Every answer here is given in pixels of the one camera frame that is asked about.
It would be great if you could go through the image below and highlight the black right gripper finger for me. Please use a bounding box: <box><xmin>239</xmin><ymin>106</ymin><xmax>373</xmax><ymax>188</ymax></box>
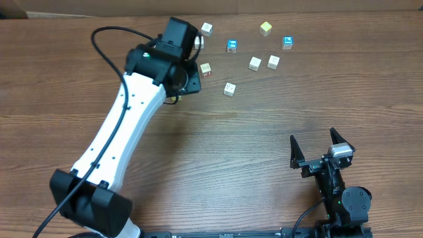
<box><xmin>289</xmin><ymin>135</ymin><xmax>305</xmax><ymax>169</ymax></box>
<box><xmin>330</xmin><ymin>128</ymin><xmax>356</xmax><ymax>152</ymax></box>

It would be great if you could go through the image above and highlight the red side L block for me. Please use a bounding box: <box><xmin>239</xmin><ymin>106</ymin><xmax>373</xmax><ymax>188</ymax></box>
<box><xmin>223</xmin><ymin>83</ymin><xmax>236</xmax><ymax>97</ymax></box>

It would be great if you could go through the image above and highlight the yellow letter K block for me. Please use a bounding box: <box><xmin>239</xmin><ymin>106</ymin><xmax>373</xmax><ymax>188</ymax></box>
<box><xmin>171</xmin><ymin>96</ymin><xmax>182</xmax><ymax>101</ymax></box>

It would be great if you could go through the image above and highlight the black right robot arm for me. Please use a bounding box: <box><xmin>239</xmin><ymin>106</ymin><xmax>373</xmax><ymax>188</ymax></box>
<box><xmin>282</xmin><ymin>128</ymin><xmax>373</xmax><ymax>237</ymax></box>

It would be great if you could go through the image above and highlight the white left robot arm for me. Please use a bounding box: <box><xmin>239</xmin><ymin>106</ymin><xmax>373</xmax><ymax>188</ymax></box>
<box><xmin>50</xmin><ymin>17</ymin><xmax>201</xmax><ymax>237</ymax></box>

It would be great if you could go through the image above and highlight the ice cream picture block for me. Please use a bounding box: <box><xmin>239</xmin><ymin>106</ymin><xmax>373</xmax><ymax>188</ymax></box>
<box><xmin>194</xmin><ymin>36</ymin><xmax>204</xmax><ymax>50</ymax></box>

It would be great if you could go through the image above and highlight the far white wooden block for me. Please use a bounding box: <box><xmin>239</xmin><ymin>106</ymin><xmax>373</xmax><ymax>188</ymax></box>
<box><xmin>201</xmin><ymin>22</ymin><xmax>213</xmax><ymax>37</ymax></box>

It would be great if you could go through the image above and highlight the red letter E block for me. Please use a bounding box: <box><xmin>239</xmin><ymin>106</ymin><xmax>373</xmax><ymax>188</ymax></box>
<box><xmin>200</xmin><ymin>63</ymin><xmax>212</xmax><ymax>77</ymax></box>

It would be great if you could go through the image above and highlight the blue top picture block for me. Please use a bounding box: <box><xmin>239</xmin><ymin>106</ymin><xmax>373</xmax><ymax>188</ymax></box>
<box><xmin>227</xmin><ymin>39</ymin><xmax>238</xmax><ymax>53</ymax></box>

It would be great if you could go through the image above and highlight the green side violin block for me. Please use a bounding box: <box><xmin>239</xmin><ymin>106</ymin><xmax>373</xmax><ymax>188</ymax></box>
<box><xmin>249</xmin><ymin>57</ymin><xmax>262</xmax><ymax>71</ymax></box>

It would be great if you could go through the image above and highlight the yellow top wooden block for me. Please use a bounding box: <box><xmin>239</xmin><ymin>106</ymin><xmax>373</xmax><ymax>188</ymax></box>
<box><xmin>260</xmin><ymin>21</ymin><xmax>272</xmax><ymax>36</ymax></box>

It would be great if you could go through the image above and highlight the red side picture block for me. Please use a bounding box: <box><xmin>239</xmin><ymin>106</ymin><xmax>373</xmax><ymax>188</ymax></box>
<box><xmin>267</xmin><ymin>55</ymin><xmax>280</xmax><ymax>70</ymax></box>

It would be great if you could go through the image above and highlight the blue top far block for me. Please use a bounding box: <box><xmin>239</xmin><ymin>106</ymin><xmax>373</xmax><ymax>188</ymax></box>
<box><xmin>282</xmin><ymin>36</ymin><xmax>293</xmax><ymax>50</ymax></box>

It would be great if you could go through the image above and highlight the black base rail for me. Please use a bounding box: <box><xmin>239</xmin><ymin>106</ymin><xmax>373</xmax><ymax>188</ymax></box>
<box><xmin>141</xmin><ymin>226</ymin><xmax>374</xmax><ymax>238</ymax></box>

